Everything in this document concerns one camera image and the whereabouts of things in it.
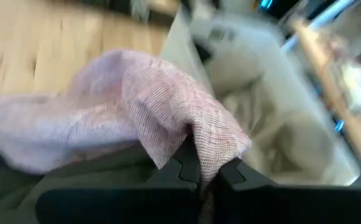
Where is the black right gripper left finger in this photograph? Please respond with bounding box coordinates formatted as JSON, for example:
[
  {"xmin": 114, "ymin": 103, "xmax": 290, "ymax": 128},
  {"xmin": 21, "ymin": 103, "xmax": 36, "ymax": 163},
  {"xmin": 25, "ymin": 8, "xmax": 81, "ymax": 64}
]
[{"xmin": 146, "ymin": 134, "xmax": 202, "ymax": 191}]

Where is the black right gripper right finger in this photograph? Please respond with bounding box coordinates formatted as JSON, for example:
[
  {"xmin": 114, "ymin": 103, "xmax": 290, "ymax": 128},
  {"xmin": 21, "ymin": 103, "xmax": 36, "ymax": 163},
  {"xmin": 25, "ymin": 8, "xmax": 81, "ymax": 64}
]
[{"xmin": 218, "ymin": 157, "xmax": 278, "ymax": 192}]

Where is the pink woven cloth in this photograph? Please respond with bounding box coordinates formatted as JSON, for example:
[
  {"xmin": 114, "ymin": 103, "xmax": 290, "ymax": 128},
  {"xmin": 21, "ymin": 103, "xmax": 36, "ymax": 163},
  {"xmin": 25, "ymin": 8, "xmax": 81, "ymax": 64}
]
[{"xmin": 0, "ymin": 48, "xmax": 252, "ymax": 224}]

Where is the white perforated laundry basket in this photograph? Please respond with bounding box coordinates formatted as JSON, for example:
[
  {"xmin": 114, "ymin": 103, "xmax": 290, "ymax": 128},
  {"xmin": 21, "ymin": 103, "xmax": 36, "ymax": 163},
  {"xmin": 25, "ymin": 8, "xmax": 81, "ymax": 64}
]
[{"xmin": 159, "ymin": 5, "xmax": 361, "ymax": 188}]

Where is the dark green garment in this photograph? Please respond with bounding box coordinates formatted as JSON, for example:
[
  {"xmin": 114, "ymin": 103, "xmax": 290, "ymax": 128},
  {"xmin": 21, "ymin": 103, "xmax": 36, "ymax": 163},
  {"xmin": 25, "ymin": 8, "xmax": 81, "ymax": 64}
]
[{"xmin": 0, "ymin": 141, "xmax": 158, "ymax": 224}]

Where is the white garment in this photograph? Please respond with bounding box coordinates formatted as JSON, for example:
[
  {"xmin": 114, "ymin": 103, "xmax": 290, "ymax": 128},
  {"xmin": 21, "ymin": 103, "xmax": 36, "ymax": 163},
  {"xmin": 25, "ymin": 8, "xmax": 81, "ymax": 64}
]
[{"xmin": 204, "ymin": 18, "xmax": 335, "ymax": 185}]

